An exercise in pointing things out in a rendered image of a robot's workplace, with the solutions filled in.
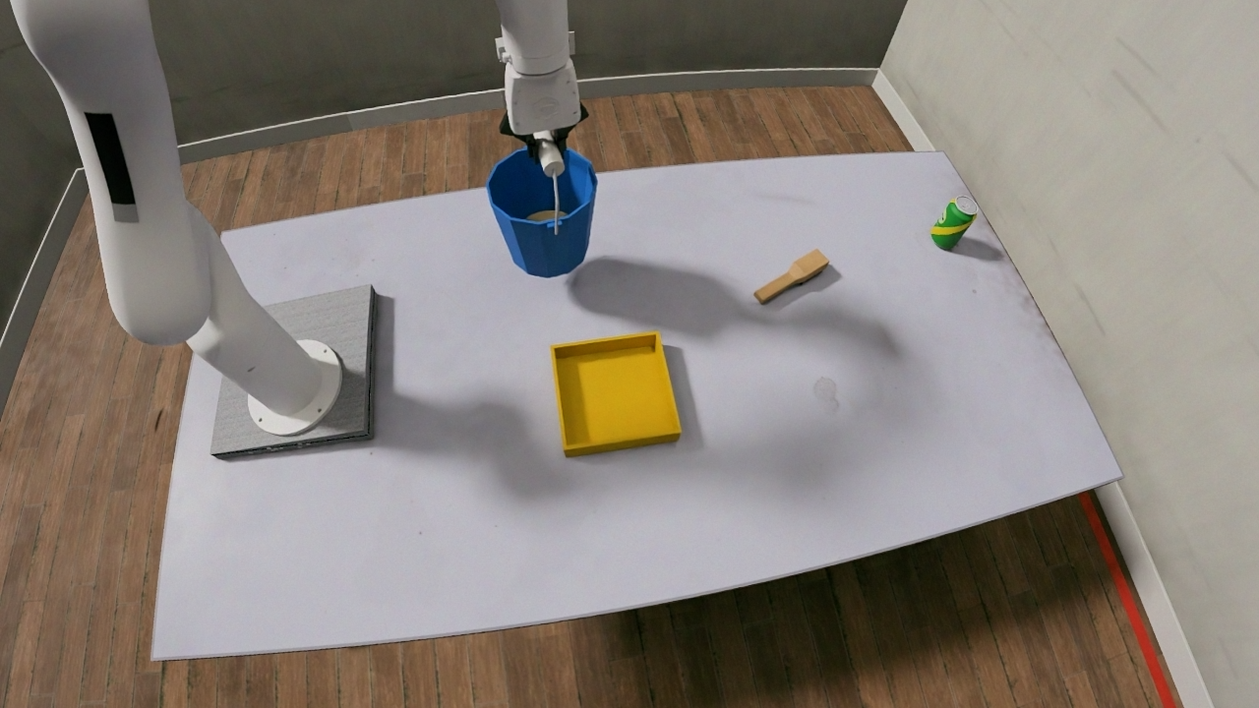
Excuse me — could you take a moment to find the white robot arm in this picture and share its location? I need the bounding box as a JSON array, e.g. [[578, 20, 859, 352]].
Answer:
[[10, 0, 570, 436]]

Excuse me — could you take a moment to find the yellow square tray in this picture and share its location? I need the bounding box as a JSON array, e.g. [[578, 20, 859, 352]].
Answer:
[[550, 331, 682, 457]]

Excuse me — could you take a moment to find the wooden wire brush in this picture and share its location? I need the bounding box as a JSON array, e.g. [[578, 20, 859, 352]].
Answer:
[[753, 249, 828, 304]]

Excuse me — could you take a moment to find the green and yellow drink can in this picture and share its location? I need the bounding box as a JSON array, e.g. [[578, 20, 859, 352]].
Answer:
[[930, 197, 978, 249]]

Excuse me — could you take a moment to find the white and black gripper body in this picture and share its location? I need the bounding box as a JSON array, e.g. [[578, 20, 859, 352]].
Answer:
[[505, 59, 580, 135]]

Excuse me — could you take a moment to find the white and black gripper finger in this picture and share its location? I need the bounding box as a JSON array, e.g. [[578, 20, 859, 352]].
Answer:
[[554, 103, 589, 159], [499, 111, 540, 165]]

